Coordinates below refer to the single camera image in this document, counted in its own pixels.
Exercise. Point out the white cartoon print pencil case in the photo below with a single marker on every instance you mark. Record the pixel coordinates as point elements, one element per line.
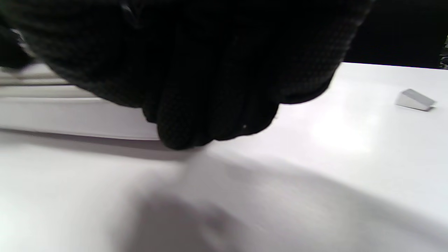
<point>70,115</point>

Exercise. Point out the person's right hand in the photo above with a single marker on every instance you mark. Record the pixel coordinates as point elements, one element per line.
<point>210,70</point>

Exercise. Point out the small grey metal block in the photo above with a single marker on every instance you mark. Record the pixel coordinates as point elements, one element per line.
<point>414,99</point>

